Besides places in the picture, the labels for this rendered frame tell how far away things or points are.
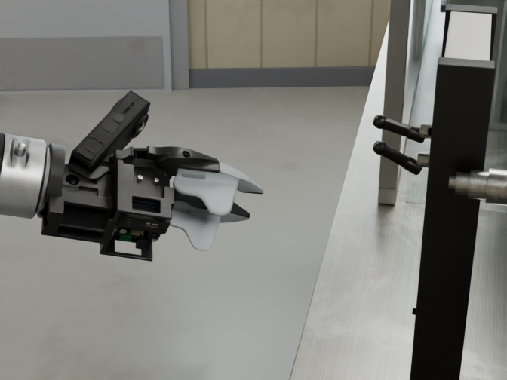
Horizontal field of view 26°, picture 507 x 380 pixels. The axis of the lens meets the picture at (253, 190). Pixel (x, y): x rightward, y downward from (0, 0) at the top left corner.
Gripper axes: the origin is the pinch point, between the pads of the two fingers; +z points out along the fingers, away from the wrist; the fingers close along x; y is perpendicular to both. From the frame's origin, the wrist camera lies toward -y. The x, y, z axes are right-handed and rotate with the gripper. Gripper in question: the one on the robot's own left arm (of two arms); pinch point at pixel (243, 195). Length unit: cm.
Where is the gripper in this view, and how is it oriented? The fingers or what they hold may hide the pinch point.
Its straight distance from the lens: 110.7
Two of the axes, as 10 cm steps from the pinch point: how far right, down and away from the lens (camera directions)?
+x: 3.3, -6.1, -7.2
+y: 0.7, 7.7, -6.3
